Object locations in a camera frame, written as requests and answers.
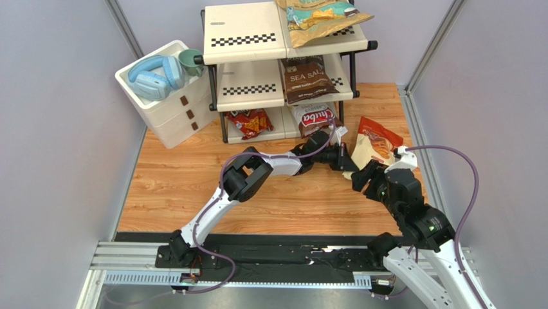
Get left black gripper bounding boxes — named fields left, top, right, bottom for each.
left=313, top=144, right=359, bottom=173

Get cream red cassava chips bag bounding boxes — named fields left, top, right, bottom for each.
left=351, top=117, right=404, bottom=171

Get Chuba cassava chips bag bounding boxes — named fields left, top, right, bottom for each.
left=289, top=102, right=343, bottom=138

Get brown Kettle sea salt bag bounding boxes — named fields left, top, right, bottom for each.
left=281, top=55, right=339, bottom=105

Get red Doritos bag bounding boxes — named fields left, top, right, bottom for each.
left=224, top=108, right=275, bottom=140

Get tan teal chips bag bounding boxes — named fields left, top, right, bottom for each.
left=276, top=0, right=374, bottom=48

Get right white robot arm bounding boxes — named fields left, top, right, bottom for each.
left=351, top=160, right=495, bottom=308

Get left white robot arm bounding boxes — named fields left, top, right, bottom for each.
left=169, top=131, right=359, bottom=265

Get cream three-tier shelf rack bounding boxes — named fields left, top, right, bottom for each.
left=199, top=1, right=378, bottom=141

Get white stacked drawer unit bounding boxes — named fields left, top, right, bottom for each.
left=115, top=61, right=218, bottom=149

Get green ceramic cup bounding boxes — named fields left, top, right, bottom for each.
left=178, top=49, right=204, bottom=77

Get light blue headphones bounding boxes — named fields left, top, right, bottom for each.
left=127, top=55, right=185, bottom=101

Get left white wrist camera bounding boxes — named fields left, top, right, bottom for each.
left=331, top=126, right=348, bottom=145

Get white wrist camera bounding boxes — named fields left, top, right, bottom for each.
left=385, top=145, right=418, bottom=174
left=331, top=126, right=348, bottom=145

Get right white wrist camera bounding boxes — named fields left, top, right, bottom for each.
left=385, top=145, right=418, bottom=174

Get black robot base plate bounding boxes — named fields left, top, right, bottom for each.
left=154, top=234, right=388, bottom=283

